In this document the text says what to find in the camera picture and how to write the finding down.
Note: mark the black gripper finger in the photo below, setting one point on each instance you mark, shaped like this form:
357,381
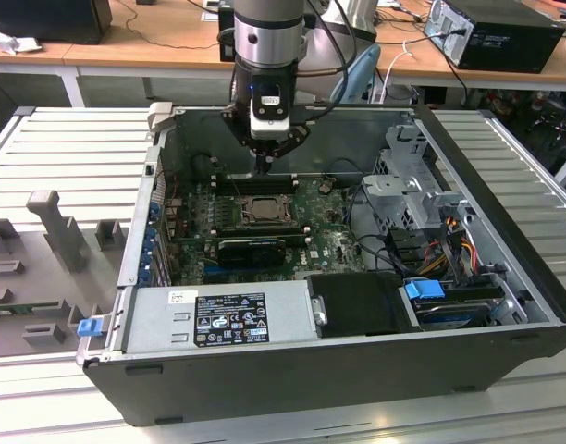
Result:
294,139
237,125

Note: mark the silver CPU plate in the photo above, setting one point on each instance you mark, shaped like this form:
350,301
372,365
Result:
267,208

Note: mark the black RAM slot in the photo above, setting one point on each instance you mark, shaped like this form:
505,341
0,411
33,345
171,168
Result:
280,177
278,187
278,182
278,191

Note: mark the metal CPU socket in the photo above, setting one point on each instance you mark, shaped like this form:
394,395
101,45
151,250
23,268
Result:
244,221

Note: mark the blue expansion slot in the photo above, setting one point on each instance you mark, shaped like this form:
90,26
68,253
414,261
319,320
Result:
211,268

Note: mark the small black desk box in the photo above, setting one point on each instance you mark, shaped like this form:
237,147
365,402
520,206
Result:
226,46

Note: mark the round coin battery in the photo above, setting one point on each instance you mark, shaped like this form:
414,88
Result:
324,186

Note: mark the grey plastic case latch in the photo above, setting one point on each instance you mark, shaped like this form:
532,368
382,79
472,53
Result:
159,115

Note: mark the pale blue teach pendant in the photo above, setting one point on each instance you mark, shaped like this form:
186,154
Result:
364,69

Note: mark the green motherboard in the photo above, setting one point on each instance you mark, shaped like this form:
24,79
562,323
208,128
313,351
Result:
329,240

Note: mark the metal disk bay cage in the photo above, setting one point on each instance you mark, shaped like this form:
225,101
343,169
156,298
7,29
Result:
389,189

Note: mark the wooden desk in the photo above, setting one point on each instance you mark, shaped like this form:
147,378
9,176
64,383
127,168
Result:
126,51
431,69

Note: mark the black graphics card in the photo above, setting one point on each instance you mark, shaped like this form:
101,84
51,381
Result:
250,254

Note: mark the black plastic shroud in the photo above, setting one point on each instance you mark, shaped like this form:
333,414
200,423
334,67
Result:
357,305

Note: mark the blue disk carrier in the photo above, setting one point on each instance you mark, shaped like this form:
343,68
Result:
422,291

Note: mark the large black box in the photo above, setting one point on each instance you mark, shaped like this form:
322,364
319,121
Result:
47,18

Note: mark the grey power supply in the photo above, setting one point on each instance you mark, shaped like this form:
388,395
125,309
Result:
163,324

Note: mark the black hard disk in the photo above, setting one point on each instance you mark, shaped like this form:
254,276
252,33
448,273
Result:
449,311

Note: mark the white crumpled paper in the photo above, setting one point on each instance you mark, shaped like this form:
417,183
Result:
15,44

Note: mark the black desktop computer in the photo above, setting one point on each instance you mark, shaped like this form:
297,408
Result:
509,41

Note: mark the black PC case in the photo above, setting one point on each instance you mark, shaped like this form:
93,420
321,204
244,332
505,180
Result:
264,384

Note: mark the grey parts rack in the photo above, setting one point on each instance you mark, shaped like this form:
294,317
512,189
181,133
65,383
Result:
42,277

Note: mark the blue case latch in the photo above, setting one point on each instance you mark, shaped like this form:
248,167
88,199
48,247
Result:
89,327

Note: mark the green RAM stick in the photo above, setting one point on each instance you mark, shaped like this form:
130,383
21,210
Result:
15,309

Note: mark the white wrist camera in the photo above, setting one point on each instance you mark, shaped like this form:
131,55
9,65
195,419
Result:
270,127

